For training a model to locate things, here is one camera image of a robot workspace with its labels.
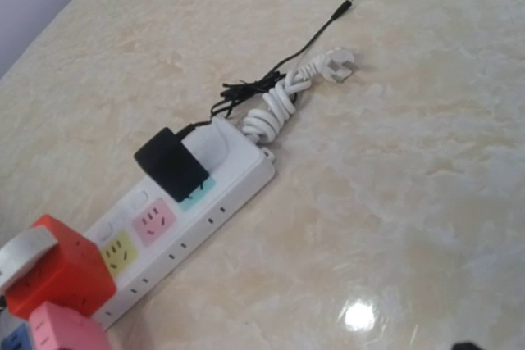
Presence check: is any red cube socket adapter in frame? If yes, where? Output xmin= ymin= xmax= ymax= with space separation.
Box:
xmin=5 ymin=215 xmax=116 ymax=320

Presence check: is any white plug adapter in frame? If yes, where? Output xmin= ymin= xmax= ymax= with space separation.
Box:
xmin=1 ymin=226 xmax=58 ymax=294

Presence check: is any white multicolour power strip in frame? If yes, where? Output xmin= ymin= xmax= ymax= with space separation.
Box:
xmin=84 ymin=118 xmax=275 ymax=329

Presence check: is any black power adapter with cable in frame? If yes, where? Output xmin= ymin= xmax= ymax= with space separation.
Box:
xmin=134 ymin=0 xmax=356 ymax=202

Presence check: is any white power strip cord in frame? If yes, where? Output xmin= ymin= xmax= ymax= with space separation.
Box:
xmin=241 ymin=46 xmax=356 ymax=144

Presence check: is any pink cube plug adapter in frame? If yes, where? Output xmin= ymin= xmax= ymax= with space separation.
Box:
xmin=29 ymin=302 xmax=112 ymax=350

